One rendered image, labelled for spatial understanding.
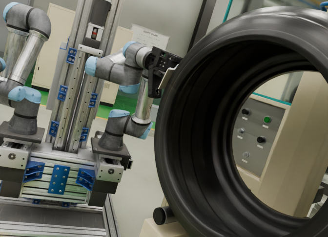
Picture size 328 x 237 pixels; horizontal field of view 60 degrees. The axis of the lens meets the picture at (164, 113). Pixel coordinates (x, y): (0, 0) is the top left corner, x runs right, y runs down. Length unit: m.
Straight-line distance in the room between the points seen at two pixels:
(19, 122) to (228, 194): 1.14
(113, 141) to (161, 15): 7.60
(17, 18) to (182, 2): 7.93
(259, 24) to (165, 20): 8.51
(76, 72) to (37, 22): 0.32
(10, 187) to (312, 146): 1.40
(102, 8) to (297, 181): 1.29
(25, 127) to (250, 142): 1.17
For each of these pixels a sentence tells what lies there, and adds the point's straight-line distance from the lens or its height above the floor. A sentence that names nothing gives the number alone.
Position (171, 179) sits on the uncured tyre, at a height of 1.02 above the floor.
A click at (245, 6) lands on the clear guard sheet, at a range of 1.66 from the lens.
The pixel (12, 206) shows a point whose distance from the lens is 2.01.
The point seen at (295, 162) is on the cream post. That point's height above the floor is 1.11.
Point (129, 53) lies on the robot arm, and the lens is 1.07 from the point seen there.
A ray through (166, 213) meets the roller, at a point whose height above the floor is 0.92.
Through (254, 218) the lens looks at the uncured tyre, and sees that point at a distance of 0.90.
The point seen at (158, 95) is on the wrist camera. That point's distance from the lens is 0.97.
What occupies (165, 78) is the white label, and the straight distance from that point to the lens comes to 0.77.
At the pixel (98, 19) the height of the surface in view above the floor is 1.41.
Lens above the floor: 1.28
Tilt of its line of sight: 9 degrees down
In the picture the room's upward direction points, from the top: 17 degrees clockwise
